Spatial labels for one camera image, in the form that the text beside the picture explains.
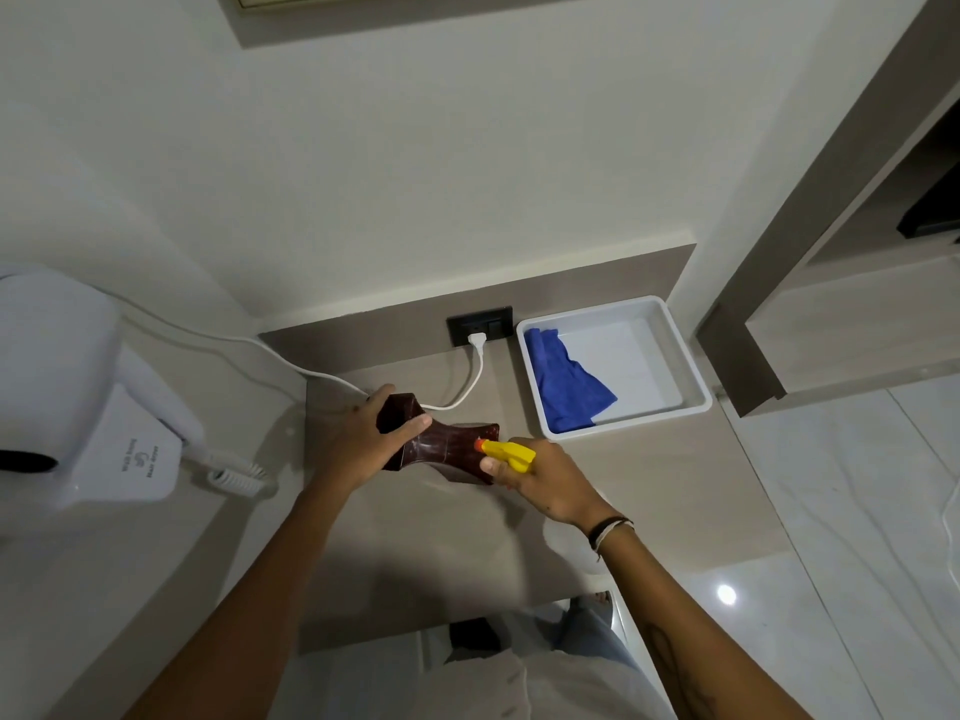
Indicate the person's left hand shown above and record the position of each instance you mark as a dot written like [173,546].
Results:
[358,442]

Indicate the person's right hand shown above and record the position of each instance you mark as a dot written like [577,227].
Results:
[546,479]

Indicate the person's right fingers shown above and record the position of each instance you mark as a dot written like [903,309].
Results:
[501,472]

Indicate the person's left thumb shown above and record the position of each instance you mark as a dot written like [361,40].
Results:
[408,428]

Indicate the yellow spray nozzle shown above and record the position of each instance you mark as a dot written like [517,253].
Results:
[507,452]

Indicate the dark red spray bottle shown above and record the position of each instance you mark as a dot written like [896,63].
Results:
[442,448]

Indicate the person's left forearm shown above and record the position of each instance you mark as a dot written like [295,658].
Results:
[225,614]

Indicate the person's right forearm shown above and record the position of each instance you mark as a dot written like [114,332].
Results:
[690,629]

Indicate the blue cleaning cloth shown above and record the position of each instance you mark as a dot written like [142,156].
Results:
[564,382]

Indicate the black and white wristbands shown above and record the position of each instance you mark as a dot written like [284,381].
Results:
[609,530]

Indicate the white plastic tray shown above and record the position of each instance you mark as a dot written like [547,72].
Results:
[613,367]

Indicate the person's white shirt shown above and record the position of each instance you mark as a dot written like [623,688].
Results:
[540,682]

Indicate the wooden wardrobe cabinet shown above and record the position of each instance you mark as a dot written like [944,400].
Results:
[847,239]

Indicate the black wall socket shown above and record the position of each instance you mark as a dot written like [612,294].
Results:
[480,326]

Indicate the white wall hair dryer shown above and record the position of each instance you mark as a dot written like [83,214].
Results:
[82,397]

